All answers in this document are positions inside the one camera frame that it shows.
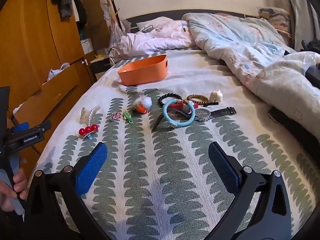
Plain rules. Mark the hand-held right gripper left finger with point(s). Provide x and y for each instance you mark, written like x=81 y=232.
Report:
x=91 y=167

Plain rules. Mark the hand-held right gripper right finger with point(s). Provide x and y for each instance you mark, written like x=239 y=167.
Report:
x=223 y=165

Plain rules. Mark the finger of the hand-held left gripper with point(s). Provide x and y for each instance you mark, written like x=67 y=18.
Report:
x=32 y=135

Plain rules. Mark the red ball hair clip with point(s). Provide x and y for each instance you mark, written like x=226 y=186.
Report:
x=88 y=130

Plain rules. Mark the pearl hair clip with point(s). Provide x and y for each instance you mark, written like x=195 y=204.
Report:
x=91 y=113

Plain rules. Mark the white shell hair clip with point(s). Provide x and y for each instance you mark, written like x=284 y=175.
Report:
x=215 y=95

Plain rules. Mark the orange plastic basket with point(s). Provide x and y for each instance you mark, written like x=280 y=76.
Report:
x=140 y=76

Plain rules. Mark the person's left hand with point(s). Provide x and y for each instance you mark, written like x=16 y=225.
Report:
x=21 y=185

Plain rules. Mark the white paper sheet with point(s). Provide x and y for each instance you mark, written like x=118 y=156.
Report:
x=18 y=108

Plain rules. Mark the small pink bow hair clip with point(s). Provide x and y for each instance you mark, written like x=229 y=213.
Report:
x=115 y=116

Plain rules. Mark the green cactus hair clip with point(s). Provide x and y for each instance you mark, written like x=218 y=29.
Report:
x=127 y=115

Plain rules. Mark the white plastic bag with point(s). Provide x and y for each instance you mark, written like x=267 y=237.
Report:
x=56 y=72

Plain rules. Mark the wooden wardrobe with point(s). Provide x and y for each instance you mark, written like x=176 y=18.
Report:
x=30 y=42

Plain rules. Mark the red santa hair clip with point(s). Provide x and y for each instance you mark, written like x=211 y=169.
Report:
x=175 y=105

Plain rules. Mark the white orange pom-pom hair clip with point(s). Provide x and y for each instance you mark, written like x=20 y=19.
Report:
x=143 y=101

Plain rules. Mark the dark nightstand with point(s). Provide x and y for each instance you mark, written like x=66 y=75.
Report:
x=98 y=66

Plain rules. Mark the white paper box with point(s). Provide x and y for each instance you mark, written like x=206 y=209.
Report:
x=87 y=46

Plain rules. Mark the yellow packet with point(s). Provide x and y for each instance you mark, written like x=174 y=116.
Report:
x=100 y=55

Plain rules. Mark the pastel printed quilt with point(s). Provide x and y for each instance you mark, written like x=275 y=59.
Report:
x=237 y=45

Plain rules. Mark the black bag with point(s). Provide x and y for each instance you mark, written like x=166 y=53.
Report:
x=313 y=78

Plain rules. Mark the black hanging garment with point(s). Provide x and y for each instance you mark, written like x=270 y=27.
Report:
x=80 y=10

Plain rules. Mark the clear plastic bag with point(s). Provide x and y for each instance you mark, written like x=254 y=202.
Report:
x=115 y=36

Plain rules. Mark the pink blanket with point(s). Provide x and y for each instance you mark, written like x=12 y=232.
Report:
x=150 y=42

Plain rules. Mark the dark clothing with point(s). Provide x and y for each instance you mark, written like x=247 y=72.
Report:
x=311 y=45

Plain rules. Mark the brown belt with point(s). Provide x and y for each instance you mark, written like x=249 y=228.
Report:
x=113 y=2

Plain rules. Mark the printed pillow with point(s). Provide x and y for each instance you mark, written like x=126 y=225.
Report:
x=272 y=17

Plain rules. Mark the white pillow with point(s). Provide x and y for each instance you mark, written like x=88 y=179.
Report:
x=162 y=21

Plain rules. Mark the dark headboard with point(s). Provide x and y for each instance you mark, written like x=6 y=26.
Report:
x=140 y=18

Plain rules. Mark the grey curtain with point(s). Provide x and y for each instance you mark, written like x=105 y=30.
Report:
x=300 y=10

